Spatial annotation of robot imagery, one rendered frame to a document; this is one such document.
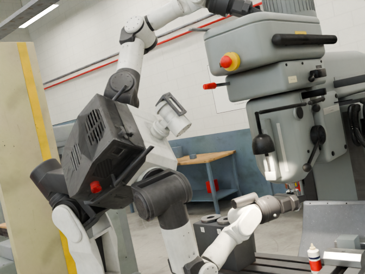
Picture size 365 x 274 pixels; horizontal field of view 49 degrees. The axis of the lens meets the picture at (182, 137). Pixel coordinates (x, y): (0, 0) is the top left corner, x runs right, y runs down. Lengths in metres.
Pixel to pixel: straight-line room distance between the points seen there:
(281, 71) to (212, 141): 5.80
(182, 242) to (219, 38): 0.66
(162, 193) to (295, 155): 0.52
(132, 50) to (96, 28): 7.64
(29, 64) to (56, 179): 1.50
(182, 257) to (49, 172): 0.56
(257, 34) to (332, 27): 4.66
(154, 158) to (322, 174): 0.93
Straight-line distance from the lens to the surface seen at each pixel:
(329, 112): 1.62
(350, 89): 1.89
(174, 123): 1.24
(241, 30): 1.32
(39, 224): 2.77
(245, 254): 1.75
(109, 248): 1.54
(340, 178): 1.88
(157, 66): 7.80
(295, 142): 1.43
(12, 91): 2.76
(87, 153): 1.20
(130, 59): 1.49
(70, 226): 1.44
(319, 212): 1.94
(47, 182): 1.48
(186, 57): 7.29
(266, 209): 1.43
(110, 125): 1.16
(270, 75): 1.38
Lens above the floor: 1.62
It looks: 3 degrees down
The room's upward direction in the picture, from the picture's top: 12 degrees counter-clockwise
